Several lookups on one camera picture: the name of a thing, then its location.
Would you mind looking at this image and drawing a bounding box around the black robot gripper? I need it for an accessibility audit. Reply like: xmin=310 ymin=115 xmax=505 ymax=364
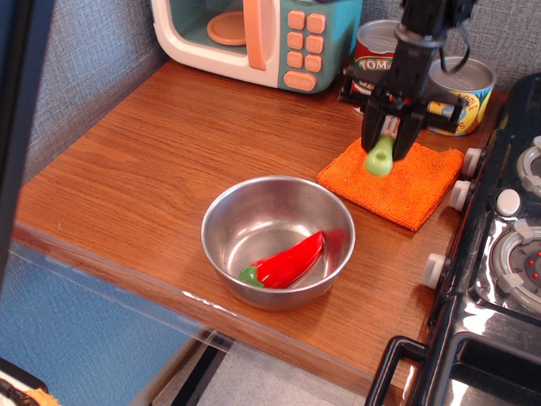
xmin=339 ymin=27 xmax=466 ymax=162

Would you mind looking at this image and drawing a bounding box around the green handled grey spatula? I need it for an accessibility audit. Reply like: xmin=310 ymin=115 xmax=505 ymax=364
xmin=364 ymin=116 xmax=400 ymax=177

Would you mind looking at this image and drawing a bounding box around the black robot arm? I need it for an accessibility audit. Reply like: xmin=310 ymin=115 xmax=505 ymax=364
xmin=339 ymin=1 xmax=475 ymax=161

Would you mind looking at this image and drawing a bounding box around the orange folded cloth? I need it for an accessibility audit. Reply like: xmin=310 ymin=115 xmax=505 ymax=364
xmin=316 ymin=140 xmax=464 ymax=232

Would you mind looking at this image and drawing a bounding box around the white stove knob top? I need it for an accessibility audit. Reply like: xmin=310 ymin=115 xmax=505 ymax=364
xmin=461 ymin=148 xmax=483 ymax=178

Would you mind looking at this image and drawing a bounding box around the white stove knob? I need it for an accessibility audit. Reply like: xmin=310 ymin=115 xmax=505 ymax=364
xmin=422 ymin=253 xmax=446 ymax=290
xmin=461 ymin=148 xmax=483 ymax=178
xmin=449 ymin=180 xmax=471 ymax=211

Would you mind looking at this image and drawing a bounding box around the tomato sauce can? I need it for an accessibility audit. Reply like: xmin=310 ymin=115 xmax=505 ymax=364
xmin=349 ymin=19 xmax=402 ymax=115

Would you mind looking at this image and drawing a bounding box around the pineapple slices can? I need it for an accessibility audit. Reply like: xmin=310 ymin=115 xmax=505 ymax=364
xmin=429 ymin=58 xmax=496 ymax=136

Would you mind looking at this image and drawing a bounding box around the white stove knob middle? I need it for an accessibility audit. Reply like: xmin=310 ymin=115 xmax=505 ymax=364
xmin=449 ymin=180 xmax=471 ymax=211

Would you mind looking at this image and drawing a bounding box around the teal toy microwave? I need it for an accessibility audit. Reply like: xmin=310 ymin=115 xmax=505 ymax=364
xmin=151 ymin=0 xmax=363 ymax=94

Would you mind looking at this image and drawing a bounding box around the white stove knob bottom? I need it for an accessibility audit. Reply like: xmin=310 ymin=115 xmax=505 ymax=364
xmin=422 ymin=253 xmax=446 ymax=290

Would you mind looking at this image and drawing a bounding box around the steel mixing bowl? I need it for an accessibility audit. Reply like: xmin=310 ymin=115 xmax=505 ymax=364
xmin=201 ymin=176 xmax=355 ymax=310

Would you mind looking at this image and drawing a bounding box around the red toy chili pepper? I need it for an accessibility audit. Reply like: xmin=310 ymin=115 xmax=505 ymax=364
xmin=238 ymin=231 xmax=325 ymax=289

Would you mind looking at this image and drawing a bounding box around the peach microwave turntable plate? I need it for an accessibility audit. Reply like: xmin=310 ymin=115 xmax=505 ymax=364
xmin=206 ymin=10 xmax=246 ymax=47

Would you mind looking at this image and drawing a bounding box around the black toy stove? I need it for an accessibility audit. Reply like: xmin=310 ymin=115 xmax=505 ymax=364
xmin=364 ymin=72 xmax=541 ymax=406

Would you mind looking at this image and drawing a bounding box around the orange plush object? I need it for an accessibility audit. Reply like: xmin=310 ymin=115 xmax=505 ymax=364
xmin=25 ymin=388 xmax=60 ymax=406

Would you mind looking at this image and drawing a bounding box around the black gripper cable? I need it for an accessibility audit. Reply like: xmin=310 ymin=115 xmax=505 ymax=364
xmin=438 ymin=20 xmax=473 ymax=75

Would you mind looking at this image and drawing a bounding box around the black oven door handle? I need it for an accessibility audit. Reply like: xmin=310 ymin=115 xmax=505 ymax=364
xmin=365 ymin=336 xmax=429 ymax=406

